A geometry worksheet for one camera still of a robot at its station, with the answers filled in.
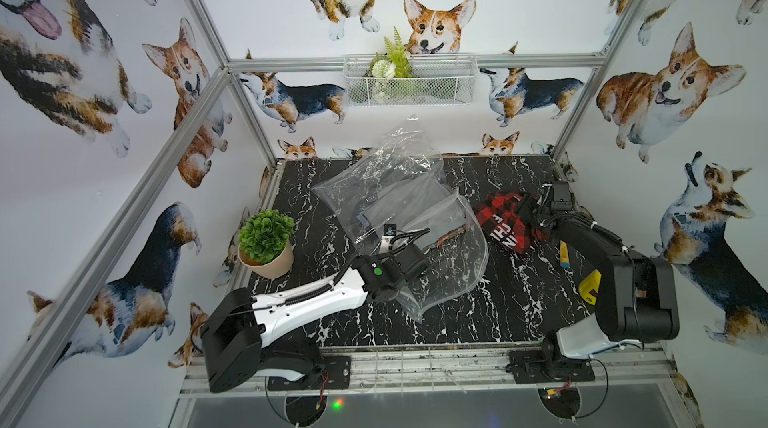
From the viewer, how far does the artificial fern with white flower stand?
0.81m

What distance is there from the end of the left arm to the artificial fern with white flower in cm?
50

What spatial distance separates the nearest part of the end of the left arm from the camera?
21.5 inches
